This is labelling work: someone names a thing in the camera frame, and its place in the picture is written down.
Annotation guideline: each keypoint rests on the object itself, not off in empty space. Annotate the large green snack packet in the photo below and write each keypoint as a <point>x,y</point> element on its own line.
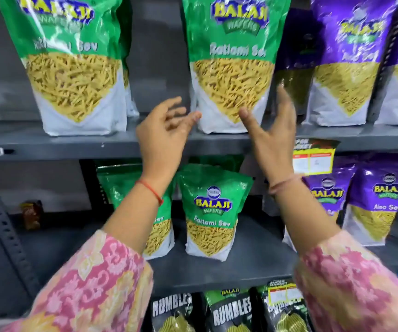
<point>233,58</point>
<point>71,65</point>
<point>127,82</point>

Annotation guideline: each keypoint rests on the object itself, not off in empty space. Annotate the person's left hand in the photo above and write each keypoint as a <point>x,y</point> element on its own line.
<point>157,141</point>

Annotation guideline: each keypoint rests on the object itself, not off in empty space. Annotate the small green snack packet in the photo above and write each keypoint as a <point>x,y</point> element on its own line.
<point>214,210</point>
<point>119,186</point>
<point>216,160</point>

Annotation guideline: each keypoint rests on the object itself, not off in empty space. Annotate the small purple snack packet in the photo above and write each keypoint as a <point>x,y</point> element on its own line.
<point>330,193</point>
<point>378,200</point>

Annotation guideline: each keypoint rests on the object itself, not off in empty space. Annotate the grey metal shelf rack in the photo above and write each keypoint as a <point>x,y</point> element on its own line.
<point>81,141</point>

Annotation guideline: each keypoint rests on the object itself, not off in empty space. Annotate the person's right forearm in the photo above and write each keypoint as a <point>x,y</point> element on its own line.
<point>299,210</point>

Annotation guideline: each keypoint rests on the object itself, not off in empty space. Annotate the pink floral tunic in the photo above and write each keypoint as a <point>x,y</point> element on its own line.
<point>95,283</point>

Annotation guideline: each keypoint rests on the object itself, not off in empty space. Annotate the person's right hand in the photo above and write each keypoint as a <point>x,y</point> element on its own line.
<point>275,148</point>

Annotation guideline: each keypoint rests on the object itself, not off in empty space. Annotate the small brown packet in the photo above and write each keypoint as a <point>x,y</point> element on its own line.
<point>31,215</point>

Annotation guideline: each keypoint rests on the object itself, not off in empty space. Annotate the person's right thumb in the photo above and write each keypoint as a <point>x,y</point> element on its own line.
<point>249,119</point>

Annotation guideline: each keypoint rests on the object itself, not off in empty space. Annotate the person's left thumb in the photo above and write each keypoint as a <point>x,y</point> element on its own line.
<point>189,122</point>

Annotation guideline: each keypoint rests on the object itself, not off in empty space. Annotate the person's left forearm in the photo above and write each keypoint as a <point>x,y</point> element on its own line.
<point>135,214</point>

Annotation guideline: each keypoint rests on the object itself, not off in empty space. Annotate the yellow red shelf price tag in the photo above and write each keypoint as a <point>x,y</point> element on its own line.
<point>314,159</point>
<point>284,293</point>

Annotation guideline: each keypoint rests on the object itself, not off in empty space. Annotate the black chips packet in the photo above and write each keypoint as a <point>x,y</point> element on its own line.
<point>288,318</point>
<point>171,312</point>
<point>230,312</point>

